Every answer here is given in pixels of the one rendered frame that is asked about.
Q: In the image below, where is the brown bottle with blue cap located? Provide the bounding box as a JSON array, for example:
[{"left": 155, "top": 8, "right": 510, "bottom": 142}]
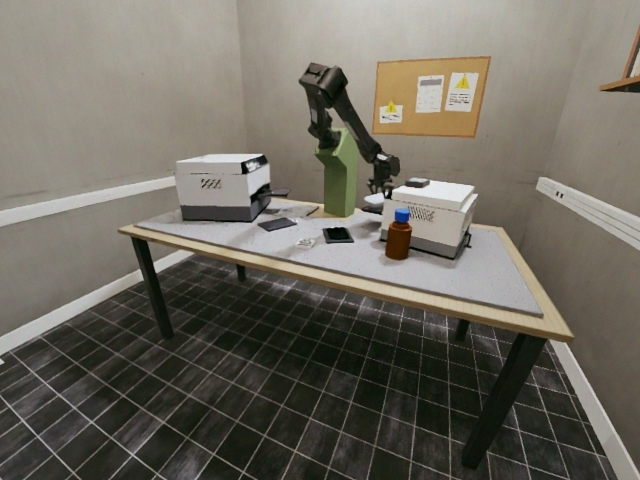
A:
[{"left": 385, "top": 209, "right": 412, "bottom": 260}]

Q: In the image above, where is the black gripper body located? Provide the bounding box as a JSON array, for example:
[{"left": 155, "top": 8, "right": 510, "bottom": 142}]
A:
[{"left": 368, "top": 168, "right": 392, "bottom": 188}]

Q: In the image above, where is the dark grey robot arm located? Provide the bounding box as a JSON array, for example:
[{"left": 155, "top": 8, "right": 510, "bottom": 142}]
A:
[{"left": 298, "top": 62, "right": 400, "bottom": 180}]

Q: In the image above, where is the white multi-well plate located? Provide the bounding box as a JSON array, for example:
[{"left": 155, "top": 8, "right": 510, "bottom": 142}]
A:
[{"left": 364, "top": 193, "right": 384, "bottom": 204}]

